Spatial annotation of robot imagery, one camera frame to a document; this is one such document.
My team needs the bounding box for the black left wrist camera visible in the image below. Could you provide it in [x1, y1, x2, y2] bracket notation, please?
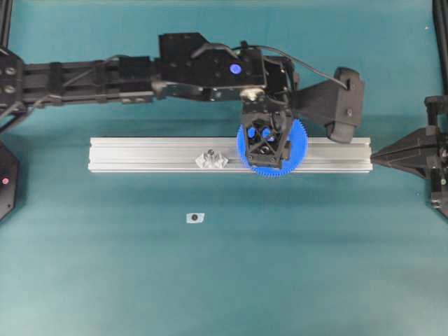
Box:
[291, 67, 365, 144]

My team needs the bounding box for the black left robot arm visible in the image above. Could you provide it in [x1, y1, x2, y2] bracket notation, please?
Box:
[1, 33, 306, 170]

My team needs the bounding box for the silver aluminium extrusion rail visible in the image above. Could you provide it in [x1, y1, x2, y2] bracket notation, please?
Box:
[87, 137, 373, 174]

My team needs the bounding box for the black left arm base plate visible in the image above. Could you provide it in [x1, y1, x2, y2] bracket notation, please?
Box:
[0, 143, 20, 220]

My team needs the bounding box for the far steel shaft pin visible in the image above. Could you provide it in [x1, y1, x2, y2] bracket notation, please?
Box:
[195, 149, 229, 169]

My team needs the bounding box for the large blue plastic gear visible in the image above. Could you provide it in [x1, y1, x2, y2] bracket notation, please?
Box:
[237, 119, 308, 178]

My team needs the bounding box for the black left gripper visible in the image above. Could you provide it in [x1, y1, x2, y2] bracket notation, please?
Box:
[239, 56, 300, 169]

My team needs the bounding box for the black frame post right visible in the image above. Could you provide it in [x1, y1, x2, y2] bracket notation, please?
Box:
[432, 0, 447, 95]

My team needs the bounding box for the black frame post left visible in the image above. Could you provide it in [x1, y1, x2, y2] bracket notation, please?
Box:
[0, 0, 13, 48]

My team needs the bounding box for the black frame post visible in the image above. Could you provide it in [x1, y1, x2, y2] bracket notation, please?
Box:
[432, 0, 447, 95]
[0, 0, 13, 48]

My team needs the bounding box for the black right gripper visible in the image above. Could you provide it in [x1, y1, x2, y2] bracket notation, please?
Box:
[370, 95, 447, 219]

